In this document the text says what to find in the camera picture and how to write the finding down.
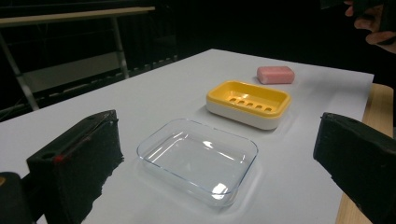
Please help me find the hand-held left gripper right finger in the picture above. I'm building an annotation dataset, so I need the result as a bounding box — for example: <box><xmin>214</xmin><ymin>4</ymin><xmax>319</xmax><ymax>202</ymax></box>
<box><xmin>313</xmin><ymin>112</ymin><xmax>396</xmax><ymax>224</ymax></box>

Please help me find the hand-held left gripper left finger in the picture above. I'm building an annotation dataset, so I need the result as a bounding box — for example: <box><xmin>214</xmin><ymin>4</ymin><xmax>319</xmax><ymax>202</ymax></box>
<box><xmin>26</xmin><ymin>109</ymin><xmax>125</xmax><ymax>224</ymax></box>

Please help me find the pink soap bar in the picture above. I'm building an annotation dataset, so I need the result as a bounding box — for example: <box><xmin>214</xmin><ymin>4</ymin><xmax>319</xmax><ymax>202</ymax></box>
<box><xmin>256</xmin><ymin>65</ymin><xmax>296</xmax><ymax>86</ymax></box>

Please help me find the yellow and white soap dish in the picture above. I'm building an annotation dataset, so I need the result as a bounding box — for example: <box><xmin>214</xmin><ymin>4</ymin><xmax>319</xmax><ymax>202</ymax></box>
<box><xmin>205</xmin><ymin>79</ymin><xmax>292</xmax><ymax>131</ymax></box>

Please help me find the clear plastic soap dish lid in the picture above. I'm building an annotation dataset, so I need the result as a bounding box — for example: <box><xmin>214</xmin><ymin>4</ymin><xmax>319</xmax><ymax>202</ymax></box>
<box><xmin>135</xmin><ymin>118</ymin><xmax>259</xmax><ymax>209</ymax></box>

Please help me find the metal frame table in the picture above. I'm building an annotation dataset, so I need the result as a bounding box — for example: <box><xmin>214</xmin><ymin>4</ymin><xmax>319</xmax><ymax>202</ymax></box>
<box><xmin>0</xmin><ymin>6</ymin><xmax>156</xmax><ymax>122</ymax></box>

